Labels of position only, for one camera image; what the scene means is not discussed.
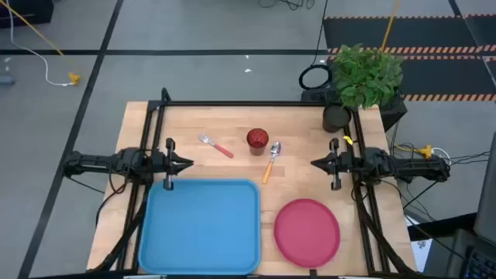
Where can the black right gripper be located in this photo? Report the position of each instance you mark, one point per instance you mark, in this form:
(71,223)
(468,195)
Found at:
(335,162)

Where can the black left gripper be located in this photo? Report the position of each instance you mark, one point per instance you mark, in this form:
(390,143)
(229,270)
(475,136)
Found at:
(169,162)

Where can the red faceted cup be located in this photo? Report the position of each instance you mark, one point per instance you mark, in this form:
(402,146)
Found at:
(257,139)

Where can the red round plate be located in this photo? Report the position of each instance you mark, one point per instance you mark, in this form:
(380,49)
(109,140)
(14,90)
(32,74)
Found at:
(307,233)

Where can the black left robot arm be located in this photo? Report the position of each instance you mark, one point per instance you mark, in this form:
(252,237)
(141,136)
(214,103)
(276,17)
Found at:
(97,164)

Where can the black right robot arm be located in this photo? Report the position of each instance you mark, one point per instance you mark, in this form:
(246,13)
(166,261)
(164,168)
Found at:
(407,166)

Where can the blue plastic tray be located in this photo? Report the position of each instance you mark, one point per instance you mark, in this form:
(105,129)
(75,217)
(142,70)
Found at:
(201,228)

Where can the yellow tape tag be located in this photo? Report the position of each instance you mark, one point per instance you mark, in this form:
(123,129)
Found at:
(348,140)

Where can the black crate under plant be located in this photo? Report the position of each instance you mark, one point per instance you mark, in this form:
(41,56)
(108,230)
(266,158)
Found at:
(392,112)

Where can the green plant in black pot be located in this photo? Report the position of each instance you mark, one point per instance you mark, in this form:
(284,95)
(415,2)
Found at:
(364,73)

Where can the yellow power plug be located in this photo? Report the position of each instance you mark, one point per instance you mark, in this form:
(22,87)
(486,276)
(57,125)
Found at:
(427,151)

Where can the white paper sheet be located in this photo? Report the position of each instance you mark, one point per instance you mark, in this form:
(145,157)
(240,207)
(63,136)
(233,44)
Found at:
(420,248)

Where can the black hazard-striped floor mat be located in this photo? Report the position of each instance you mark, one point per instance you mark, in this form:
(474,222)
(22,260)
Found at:
(426,35)

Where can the grey monitor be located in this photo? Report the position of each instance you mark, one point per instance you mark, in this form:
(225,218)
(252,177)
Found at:
(487,193)

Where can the black keyboard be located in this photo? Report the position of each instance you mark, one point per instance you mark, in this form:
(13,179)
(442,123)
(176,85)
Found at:
(482,265)

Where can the small grey floor object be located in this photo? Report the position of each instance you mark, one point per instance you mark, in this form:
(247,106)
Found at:
(5,80)

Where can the black box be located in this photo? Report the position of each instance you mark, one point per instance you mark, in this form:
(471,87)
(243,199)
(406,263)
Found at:
(27,9)

